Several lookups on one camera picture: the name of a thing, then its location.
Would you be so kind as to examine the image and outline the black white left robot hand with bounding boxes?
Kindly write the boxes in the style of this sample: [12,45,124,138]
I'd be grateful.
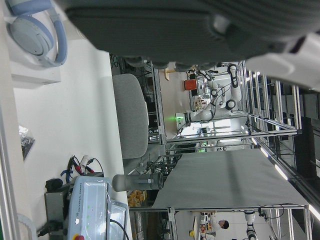
[53,0,320,93]

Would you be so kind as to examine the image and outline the grey cylindrical robot link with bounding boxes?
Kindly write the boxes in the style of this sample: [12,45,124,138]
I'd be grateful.
[111,172,165,193]

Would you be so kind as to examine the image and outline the orange box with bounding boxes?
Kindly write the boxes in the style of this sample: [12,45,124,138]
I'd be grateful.
[183,79,197,91]

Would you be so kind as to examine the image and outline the grey control box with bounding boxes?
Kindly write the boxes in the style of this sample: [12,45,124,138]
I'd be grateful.
[44,192,74,240]

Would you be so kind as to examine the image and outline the grey office chair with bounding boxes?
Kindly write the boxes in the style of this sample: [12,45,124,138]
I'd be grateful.
[112,73,150,160]

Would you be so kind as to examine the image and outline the white humanoid robot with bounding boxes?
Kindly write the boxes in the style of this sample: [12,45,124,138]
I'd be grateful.
[183,63,244,125]

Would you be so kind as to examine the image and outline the light blue headphones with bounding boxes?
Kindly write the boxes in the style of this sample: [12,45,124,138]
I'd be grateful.
[5,0,69,68]

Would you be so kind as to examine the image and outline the grey fabric screen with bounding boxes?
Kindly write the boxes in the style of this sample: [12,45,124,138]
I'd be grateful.
[152,148,310,209]

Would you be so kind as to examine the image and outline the bag of black parts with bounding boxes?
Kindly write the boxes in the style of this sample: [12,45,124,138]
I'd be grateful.
[18,125,36,161]

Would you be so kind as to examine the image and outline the robot teach pendant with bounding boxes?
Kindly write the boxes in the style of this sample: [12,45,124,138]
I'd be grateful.
[63,175,131,240]

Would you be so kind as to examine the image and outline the person in white coat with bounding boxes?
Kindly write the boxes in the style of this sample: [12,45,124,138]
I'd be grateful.
[209,214,231,236]

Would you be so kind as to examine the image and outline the red and black cables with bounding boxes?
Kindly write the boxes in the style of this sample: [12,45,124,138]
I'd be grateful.
[60,154,105,179]

